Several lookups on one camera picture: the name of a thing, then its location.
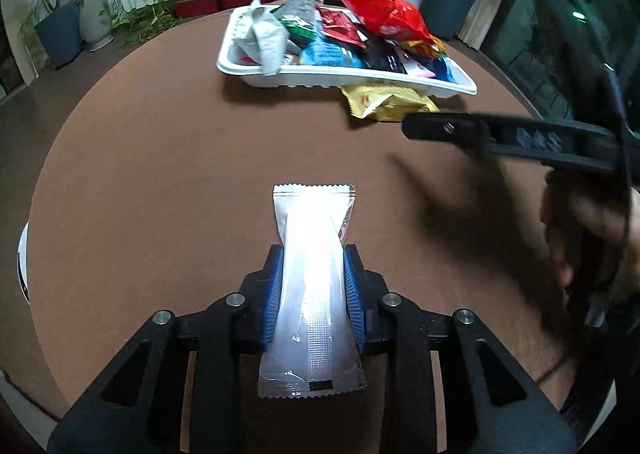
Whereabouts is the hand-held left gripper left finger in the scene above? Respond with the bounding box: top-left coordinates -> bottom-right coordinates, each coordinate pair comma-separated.
47,244 -> 286,454

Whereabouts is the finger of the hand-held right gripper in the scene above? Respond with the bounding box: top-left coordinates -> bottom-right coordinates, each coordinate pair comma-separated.
401,111 -> 621,175

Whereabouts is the person's right hand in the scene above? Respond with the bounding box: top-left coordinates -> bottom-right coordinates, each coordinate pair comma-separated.
540,173 -> 640,305

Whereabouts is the silver foil snack packet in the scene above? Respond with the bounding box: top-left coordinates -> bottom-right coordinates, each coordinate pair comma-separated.
257,182 -> 368,400

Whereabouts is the white round pot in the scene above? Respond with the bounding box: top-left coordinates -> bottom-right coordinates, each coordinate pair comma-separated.
79,0 -> 115,52

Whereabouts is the large red snack packet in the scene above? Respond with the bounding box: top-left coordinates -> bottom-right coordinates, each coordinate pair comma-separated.
334,0 -> 433,43

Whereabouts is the white round object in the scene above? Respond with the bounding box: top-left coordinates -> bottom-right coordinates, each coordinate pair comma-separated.
15,224 -> 33,305

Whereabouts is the yellow snack packet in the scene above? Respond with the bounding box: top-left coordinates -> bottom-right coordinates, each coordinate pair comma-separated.
341,84 -> 441,123

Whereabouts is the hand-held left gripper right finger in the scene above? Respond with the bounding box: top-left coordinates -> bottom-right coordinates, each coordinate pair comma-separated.
342,244 -> 578,454

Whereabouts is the beige shelf cabinet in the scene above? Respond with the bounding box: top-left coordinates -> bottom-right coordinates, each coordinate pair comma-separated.
0,0 -> 41,102

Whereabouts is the pile of assorted packets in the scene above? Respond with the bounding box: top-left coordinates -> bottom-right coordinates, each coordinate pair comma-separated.
232,0 -> 463,84

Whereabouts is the tall grey square planter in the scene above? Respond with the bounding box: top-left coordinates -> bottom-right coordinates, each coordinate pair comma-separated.
420,0 -> 476,39

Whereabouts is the white plastic tray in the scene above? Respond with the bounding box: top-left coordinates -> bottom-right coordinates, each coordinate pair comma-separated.
216,4 -> 478,99

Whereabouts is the glass sliding door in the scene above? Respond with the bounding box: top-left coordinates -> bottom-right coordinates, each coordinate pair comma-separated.
480,0 -> 640,135

